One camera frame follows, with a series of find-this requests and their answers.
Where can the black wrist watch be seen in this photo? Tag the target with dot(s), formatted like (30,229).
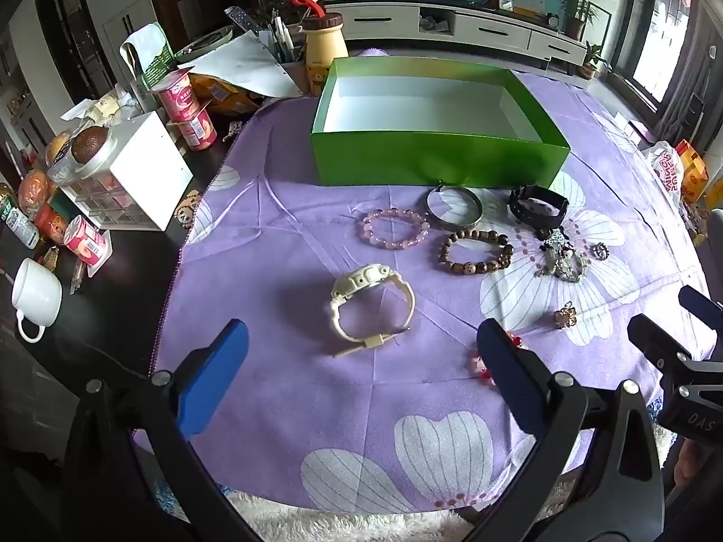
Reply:
(536,212)

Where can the black alarm clock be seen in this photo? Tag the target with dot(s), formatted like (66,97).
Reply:
(553,20)

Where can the pink yoghurt cup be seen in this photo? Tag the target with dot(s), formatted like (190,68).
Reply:
(176,96)
(195,130)

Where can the cream bottle-shaped pen holder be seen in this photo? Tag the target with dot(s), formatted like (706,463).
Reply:
(323,51)

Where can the white plastic bag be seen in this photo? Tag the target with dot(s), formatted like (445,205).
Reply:
(666,169)

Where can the purple floral cloth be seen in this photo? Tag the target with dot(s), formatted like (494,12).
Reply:
(282,237)

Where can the silver bangle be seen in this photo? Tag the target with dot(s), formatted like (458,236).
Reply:
(452,223)

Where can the green white carton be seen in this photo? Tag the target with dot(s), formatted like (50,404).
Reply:
(149,53)

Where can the white drawer organizer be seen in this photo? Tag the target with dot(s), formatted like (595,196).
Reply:
(152,169)

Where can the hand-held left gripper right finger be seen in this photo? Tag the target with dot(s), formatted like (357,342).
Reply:
(508,375)

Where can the grey remote control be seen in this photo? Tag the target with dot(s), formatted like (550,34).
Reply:
(240,20)

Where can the white mug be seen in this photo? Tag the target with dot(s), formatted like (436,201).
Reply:
(37,293)

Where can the red can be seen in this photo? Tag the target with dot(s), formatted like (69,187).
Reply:
(52,223)

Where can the orange yellow box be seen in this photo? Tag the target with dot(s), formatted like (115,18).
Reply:
(693,172)

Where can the cream wrist watch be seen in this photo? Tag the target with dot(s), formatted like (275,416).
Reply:
(353,285)

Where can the leafy plants on stand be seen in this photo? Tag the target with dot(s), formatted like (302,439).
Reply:
(274,8)

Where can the tall potted plant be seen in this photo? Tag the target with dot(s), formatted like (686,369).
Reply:
(579,20)

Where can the cup of pens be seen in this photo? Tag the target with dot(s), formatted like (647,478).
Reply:
(285,42)

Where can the white tv cabinet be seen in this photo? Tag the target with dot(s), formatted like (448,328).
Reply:
(486,31)

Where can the white desk calendar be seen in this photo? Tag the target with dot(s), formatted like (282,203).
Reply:
(528,4)

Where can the paper sheet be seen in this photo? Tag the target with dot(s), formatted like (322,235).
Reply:
(248,65)

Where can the green drink can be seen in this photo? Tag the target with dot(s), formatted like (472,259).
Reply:
(17,220)

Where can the pink biscuit pack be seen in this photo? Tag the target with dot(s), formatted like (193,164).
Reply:
(84,240)

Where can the brown round fruit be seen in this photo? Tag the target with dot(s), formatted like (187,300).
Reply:
(88,144)

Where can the green cardboard box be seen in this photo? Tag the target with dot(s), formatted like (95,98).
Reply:
(423,158)

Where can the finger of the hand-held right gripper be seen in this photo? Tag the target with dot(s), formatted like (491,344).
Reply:
(655,341)
(703,310)

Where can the orange snack bag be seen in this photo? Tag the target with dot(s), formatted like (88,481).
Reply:
(223,96)

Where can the white fluffy rug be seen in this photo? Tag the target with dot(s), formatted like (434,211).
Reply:
(350,522)

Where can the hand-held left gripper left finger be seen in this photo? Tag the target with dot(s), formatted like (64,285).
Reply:
(214,375)

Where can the small potted plant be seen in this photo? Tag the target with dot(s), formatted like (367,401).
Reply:
(593,62)

